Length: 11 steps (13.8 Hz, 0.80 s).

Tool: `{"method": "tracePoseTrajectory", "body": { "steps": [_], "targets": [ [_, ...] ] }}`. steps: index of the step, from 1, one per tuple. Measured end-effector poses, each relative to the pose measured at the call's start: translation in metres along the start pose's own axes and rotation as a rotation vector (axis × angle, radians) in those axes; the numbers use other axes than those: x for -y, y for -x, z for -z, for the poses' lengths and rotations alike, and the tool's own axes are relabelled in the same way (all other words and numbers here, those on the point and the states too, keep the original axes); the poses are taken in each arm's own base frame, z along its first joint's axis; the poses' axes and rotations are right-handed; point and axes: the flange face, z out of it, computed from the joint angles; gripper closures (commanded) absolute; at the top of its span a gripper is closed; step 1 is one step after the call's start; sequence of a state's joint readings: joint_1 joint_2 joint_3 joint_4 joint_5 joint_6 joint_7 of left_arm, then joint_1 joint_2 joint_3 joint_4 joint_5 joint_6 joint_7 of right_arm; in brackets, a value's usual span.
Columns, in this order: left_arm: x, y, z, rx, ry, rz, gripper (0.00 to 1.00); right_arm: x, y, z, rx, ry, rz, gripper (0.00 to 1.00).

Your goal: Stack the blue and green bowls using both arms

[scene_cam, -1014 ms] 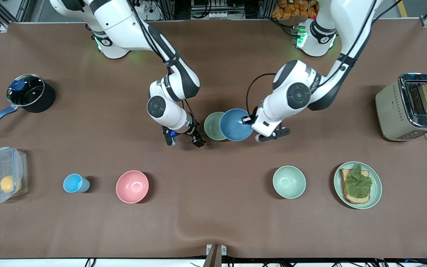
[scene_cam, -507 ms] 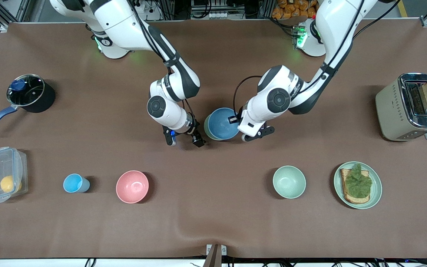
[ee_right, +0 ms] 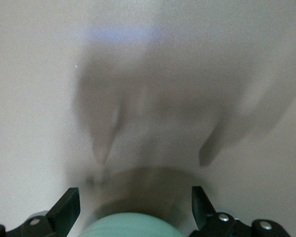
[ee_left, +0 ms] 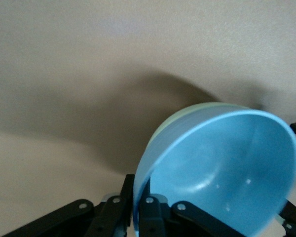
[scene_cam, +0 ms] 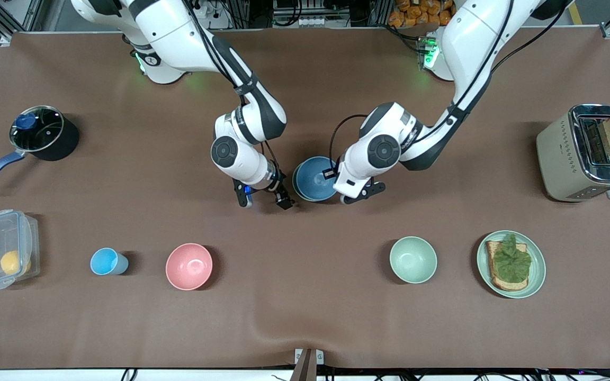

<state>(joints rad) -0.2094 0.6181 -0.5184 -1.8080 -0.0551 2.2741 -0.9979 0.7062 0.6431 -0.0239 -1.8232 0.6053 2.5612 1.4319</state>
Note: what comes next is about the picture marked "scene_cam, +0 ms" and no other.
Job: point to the light green plate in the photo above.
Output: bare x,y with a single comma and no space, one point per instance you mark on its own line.
538,270

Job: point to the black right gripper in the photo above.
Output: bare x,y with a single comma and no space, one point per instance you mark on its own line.
279,189

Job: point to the silver toaster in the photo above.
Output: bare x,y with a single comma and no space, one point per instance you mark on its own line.
559,153

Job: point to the green lettuce leaf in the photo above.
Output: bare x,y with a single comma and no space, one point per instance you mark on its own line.
511,262

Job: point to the pink bowl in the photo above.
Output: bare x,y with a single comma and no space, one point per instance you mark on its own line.
189,266

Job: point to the glass lid with blue knob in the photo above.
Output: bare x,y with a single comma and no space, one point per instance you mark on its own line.
45,129

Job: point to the yellow lemon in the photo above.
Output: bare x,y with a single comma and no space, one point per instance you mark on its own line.
11,262

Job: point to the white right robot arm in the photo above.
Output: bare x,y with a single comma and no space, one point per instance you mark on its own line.
178,32

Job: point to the blue bowl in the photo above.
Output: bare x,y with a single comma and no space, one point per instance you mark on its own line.
313,177

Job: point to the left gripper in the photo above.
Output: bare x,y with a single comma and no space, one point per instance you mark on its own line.
330,173

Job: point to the blue cup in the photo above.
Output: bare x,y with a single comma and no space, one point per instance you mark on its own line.
105,262

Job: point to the bag of orange snacks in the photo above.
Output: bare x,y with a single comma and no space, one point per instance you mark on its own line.
416,13

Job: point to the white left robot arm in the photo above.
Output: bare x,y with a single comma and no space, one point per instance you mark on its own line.
474,42

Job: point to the white power strip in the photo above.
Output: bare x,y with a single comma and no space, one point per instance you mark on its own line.
310,22
199,12

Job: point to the toast slice with crust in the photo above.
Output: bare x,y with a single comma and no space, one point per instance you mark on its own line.
501,283

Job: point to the small metal bracket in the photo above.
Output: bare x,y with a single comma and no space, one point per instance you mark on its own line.
298,355

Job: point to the light green bowl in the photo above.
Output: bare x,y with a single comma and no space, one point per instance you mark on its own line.
413,260
294,184

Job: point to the brown table cloth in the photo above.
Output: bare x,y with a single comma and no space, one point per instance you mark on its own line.
98,328

